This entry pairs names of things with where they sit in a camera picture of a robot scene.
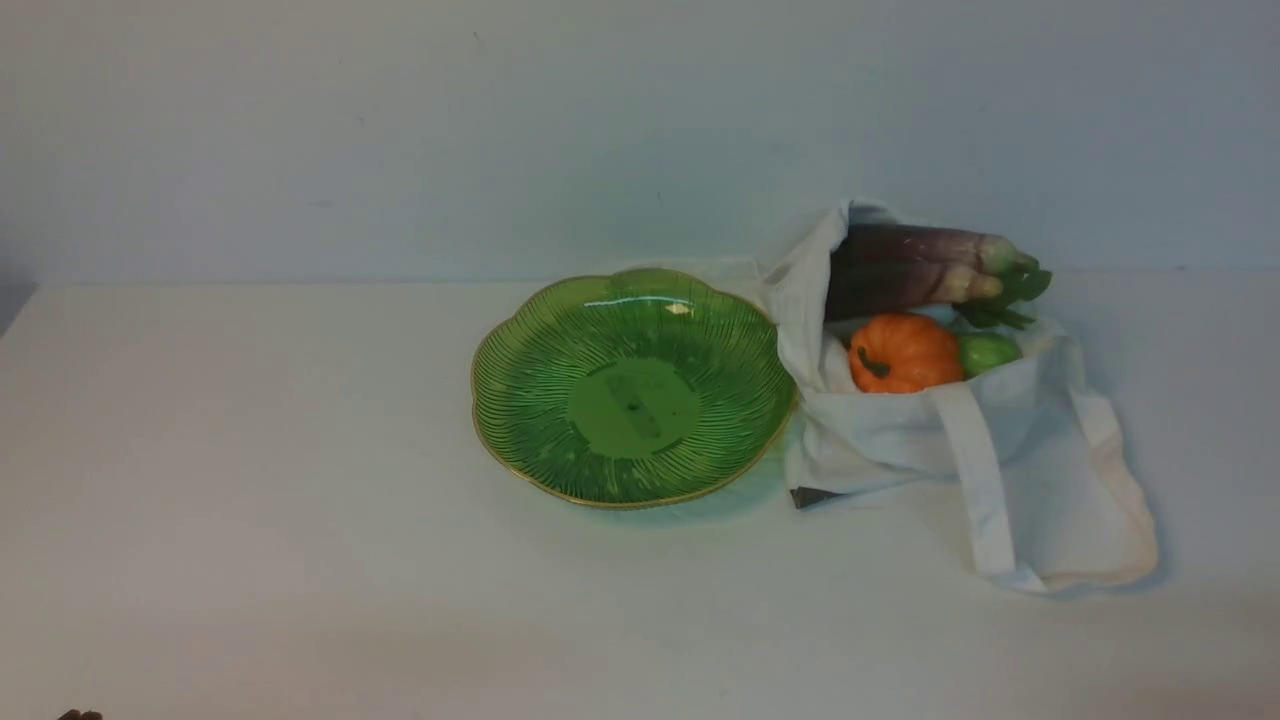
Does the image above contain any purple eggplant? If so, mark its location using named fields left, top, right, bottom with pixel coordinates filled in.
left=824, top=263, right=1004, bottom=322
left=832, top=223, right=1039, bottom=275

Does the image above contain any white cloth tote bag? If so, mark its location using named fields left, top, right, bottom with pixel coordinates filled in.
left=680, top=197, right=1160, bottom=594

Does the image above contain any green glass flower plate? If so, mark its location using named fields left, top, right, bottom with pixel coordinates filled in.
left=470, top=266, right=797, bottom=511

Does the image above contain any orange toy pumpkin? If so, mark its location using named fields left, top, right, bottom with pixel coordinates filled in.
left=847, top=313, right=965, bottom=395

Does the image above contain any small green vegetable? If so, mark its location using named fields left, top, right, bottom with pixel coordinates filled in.
left=957, top=332, right=1023, bottom=379

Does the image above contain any white radish with leaves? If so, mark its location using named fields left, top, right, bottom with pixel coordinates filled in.
left=914, top=266, right=1053, bottom=332

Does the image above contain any dark object at edge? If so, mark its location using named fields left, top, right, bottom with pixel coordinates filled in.
left=58, top=708, right=102, bottom=720

